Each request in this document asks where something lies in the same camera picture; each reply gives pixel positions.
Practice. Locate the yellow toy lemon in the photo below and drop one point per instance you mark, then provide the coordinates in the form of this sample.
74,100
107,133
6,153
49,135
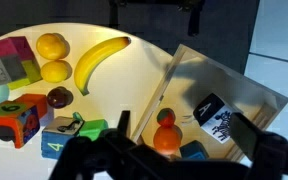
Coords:
50,46
53,71

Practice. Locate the blue wooden number block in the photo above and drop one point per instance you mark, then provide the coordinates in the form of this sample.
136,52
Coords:
55,140

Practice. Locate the toy orange fruit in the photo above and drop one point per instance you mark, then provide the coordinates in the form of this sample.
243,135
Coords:
166,140

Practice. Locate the yellow toy banana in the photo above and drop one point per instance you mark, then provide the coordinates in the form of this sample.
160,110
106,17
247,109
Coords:
94,60

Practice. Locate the dark purple toy plum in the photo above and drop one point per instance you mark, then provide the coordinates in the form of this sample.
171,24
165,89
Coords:
58,97

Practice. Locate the small green block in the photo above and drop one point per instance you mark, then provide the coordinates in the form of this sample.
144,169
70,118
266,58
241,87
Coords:
94,128

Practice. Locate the wooden tray box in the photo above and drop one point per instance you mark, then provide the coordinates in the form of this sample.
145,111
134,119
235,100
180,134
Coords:
190,73

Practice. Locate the orange multicolour number block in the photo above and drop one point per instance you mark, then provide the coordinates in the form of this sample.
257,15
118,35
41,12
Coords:
14,116

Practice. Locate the dark blue cube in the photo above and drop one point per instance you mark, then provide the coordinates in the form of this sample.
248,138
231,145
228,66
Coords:
193,150

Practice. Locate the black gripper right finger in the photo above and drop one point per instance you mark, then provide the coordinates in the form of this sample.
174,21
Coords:
247,133

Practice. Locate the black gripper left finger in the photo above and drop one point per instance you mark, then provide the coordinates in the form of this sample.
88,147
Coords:
124,121

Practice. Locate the pink yellow green cube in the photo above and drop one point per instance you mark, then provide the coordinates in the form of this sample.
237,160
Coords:
15,46

